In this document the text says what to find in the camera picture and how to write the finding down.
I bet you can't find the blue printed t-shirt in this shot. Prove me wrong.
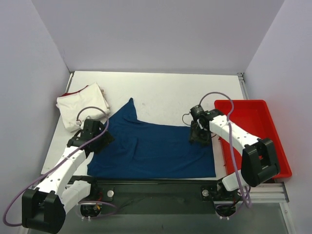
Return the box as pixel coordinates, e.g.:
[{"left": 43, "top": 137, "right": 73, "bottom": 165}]
[{"left": 87, "top": 98, "right": 216, "bottom": 179}]

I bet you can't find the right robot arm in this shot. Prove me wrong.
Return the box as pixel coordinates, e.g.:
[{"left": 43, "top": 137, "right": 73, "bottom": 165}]
[{"left": 190, "top": 106, "right": 281, "bottom": 199}]

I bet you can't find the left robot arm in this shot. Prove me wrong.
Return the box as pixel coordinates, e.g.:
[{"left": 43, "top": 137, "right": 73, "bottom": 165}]
[{"left": 21, "top": 119, "right": 114, "bottom": 234}]

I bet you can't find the folded white t-shirt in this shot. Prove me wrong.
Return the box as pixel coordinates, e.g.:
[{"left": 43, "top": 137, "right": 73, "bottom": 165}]
[{"left": 56, "top": 83, "right": 110, "bottom": 132}]

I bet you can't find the red plastic bin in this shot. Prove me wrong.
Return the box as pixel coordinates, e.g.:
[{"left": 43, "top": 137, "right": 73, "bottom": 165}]
[{"left": 214, "top": 100, "right": 292, "bottom": 179}]

